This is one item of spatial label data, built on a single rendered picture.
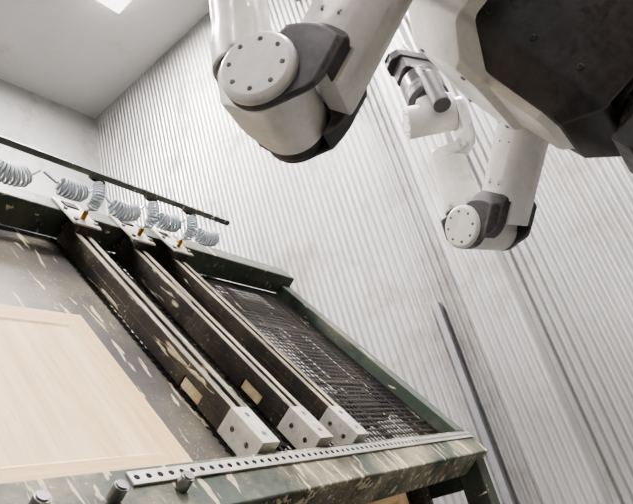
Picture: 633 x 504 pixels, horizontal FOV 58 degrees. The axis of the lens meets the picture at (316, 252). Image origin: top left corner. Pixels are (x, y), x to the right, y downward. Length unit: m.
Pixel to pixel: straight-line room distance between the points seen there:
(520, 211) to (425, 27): 0.39
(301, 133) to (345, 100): 0.05
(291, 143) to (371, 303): 3.48
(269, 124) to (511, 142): 0.55
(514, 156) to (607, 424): 2.61
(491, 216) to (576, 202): 2.66
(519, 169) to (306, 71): 0.55
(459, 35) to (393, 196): 3.43
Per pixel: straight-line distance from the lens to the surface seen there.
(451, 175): 1.12
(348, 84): 0.57
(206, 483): 1.16
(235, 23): 0.64
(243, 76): 0.56
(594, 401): 3.51
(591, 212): 3.63
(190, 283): 2.15
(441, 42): 0.76
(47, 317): 1.51
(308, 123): 0.59
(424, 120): 1.17
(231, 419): 1.39
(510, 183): 1.02
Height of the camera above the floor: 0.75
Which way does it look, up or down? 24 degrees up
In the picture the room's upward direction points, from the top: 16 degrees counter-clockwise
